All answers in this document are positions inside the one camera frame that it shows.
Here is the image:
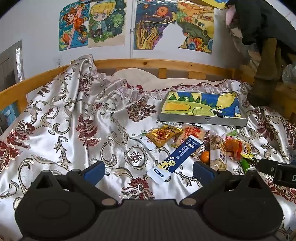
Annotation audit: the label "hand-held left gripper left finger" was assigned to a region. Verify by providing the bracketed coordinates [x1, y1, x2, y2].
[27, 160, 118, 207]

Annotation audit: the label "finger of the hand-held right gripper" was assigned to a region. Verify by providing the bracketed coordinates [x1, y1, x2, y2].
[255, 159, 278, 179]

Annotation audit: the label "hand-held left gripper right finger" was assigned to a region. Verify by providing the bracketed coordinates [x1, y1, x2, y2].
[181, 161, 273, 207]

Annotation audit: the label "green snack stick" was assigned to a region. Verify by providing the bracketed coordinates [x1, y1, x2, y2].
[240, 159, 250, 175]

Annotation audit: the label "clear nut bar packet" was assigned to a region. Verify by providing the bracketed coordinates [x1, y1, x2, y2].
[209, 135, 227, 171]

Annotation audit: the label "yellow green cracker packet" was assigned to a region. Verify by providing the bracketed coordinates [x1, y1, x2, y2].
[240, 140, 258, 163]

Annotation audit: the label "blue and white stick packet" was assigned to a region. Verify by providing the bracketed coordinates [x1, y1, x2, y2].
[147, 136, 204, 184]

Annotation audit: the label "orange snack packet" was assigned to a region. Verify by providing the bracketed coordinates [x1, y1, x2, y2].
[224, 130, 244, 160]

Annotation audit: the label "clear rice cracker packet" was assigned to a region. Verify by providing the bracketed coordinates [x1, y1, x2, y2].
[171, 124, 207, 158]

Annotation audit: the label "grey metal tray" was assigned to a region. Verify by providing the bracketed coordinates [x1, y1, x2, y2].
[158, 91, 249, 127]

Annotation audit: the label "gold snack packet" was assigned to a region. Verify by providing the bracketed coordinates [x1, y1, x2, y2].
[145, 124, 184, 147]

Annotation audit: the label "white snack pouch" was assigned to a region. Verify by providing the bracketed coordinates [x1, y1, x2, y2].
[131, 133, 158, 151]

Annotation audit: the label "colourful drawing paper liner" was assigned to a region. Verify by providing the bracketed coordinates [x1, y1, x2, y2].
[161, 91, 241, 118]

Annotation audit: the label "clear plastic bag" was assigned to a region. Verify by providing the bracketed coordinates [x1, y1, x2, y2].
[282, 64, 296, 85]

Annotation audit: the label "olive fleece-lined pants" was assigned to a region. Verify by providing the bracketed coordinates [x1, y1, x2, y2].
[247, 37, 285, 107]

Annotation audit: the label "cream pillow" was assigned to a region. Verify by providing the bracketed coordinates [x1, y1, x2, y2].
[109, 68, 222, 91]

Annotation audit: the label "dark hanging jacket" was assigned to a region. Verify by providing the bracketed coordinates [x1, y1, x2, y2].
[228, 0, 296, 48]

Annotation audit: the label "pink cloth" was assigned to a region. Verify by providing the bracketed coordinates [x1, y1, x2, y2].
[225, 6, 237, 26]

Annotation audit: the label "wooden bed frame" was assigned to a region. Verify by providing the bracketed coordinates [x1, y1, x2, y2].
[0, 58, 296, 135]

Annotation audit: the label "colourful landscape wall poster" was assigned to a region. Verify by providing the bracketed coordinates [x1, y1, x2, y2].
[177, 0, 214, 54]

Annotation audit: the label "orange-haired figure wall poster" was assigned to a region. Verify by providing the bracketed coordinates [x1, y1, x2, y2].
[59, 1, 90, 52]

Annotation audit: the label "blond cartoon child wall poster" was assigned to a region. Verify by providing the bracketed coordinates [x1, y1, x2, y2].
[87, 0, 127, 48]

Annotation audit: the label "white wall pipe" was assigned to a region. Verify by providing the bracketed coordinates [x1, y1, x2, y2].
[130, 0, 135, 58]

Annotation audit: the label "swirl pattern wall poster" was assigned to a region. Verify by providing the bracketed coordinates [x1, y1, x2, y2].
[134, 0, 178, 50]

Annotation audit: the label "yellow wall drawing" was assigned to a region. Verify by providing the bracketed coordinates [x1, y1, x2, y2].
[194, 0, 229, 10]

